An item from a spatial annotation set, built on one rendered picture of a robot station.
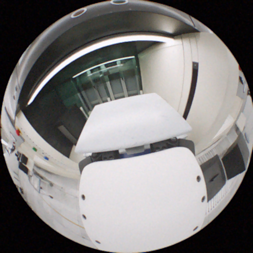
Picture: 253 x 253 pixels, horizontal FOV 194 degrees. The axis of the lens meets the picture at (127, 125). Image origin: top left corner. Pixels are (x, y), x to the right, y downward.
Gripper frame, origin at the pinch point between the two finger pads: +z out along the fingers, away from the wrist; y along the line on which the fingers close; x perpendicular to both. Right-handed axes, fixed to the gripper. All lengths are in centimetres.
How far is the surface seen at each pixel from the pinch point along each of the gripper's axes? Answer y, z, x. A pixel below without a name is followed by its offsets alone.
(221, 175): 57, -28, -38
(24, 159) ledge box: -288, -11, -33
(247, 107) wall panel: 425, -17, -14
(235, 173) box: 78, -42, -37
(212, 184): 44, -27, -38
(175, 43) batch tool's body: 14.9, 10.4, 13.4
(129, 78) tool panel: 10, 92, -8
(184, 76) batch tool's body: 14.9, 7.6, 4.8
